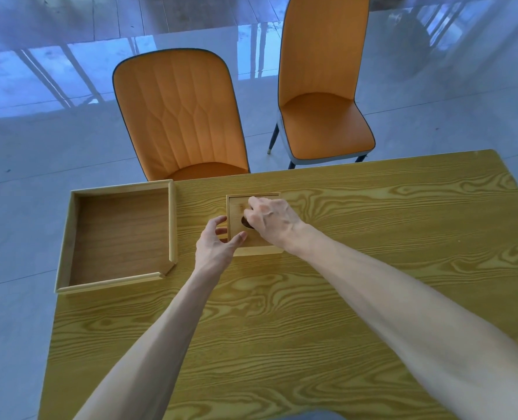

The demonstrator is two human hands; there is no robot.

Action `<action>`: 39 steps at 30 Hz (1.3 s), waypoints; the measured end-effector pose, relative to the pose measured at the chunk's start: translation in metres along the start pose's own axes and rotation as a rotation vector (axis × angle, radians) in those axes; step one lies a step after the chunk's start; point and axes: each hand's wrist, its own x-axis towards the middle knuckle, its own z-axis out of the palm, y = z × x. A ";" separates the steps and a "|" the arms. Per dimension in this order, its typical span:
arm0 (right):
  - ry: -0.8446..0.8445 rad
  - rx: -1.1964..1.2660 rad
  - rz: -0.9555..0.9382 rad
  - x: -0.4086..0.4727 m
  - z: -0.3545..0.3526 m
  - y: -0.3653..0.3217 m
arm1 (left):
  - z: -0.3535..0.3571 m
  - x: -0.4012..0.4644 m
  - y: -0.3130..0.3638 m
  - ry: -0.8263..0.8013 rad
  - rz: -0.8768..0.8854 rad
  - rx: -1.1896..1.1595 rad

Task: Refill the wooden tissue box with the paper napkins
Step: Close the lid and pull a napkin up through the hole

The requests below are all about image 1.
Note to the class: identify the person's right hand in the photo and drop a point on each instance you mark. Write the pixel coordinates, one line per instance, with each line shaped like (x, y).
(274, 220)

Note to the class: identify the person's left hand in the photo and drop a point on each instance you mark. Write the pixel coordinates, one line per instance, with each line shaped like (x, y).
(215, 253)

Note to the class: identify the wooden box with hole lid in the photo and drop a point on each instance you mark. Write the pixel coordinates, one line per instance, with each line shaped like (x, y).
(237, 205)

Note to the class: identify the person's right forearm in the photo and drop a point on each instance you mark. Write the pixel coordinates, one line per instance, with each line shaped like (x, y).
(416, 319)

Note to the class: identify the person's left forearm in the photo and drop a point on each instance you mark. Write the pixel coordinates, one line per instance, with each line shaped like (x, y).
(154, 354)

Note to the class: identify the open wooden tray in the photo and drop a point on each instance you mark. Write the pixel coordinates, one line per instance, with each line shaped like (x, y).
(119, 240)

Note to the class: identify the orange quilted chair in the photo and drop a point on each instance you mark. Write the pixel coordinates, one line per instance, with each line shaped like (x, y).
(180, 113)

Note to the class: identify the orange smooth chair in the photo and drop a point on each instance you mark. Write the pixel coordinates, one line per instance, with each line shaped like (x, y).
(320, 83)

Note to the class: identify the grey printed shirt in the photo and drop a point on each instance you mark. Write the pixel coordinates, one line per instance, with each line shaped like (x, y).
(311, 416)

